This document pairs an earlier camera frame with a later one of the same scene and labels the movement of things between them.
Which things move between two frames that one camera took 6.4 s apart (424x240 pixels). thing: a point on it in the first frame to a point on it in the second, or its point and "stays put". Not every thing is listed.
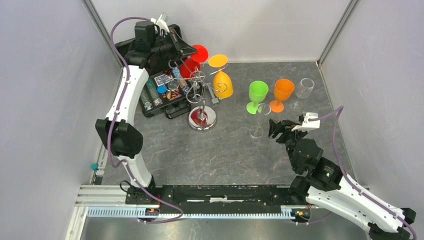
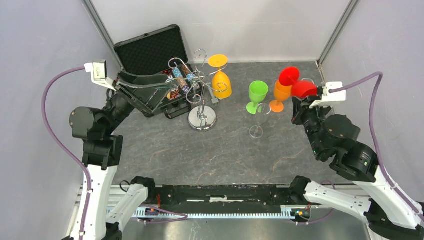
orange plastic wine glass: x=283 y=88 stays put
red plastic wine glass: x=192 y=63 to x=300 y=89
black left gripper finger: x=182 y=46 to x=158 y=97
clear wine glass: x=263 y=109 stays put
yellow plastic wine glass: x=222 y=86 stays put
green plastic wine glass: x=258 y=90 stays put
